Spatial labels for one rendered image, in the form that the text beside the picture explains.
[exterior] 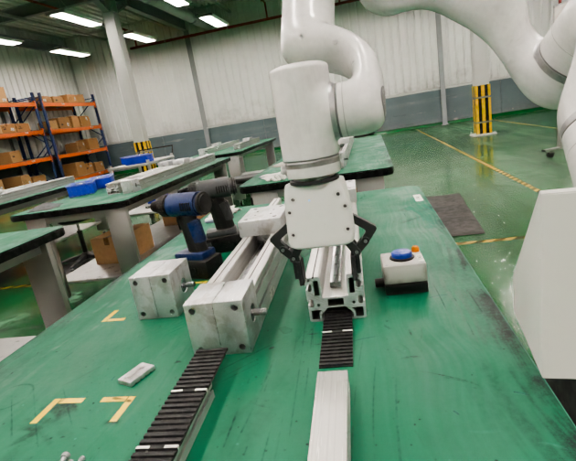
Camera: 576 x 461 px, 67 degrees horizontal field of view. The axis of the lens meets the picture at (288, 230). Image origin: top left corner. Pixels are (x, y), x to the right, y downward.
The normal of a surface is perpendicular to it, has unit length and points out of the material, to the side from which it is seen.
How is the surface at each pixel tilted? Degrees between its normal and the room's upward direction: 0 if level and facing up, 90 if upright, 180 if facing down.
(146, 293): 90
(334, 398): 0
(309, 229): 88
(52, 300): 90
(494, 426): 0
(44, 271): 90
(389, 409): 0
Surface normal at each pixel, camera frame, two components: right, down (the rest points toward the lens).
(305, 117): -0.06, 0.26
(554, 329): -0.29, 0.29
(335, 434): -0.16, -0.95
